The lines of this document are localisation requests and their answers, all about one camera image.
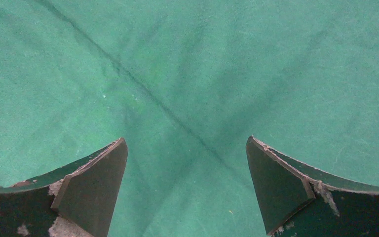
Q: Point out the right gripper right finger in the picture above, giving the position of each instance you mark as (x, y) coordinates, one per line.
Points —
(299, 200)

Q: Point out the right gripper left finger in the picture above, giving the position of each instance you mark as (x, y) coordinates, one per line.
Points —
(75, 200)

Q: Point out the green surgical cloth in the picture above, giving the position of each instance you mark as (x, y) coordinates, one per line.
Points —
(185, 83)

